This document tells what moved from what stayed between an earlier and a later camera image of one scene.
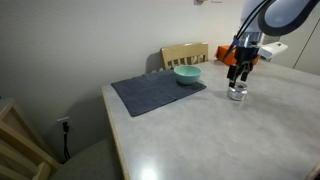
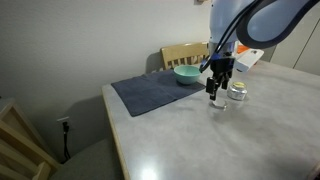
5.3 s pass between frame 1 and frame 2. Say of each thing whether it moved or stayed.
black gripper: moved
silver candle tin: stayed
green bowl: stayed
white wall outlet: stayed
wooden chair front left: stayed
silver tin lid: moved
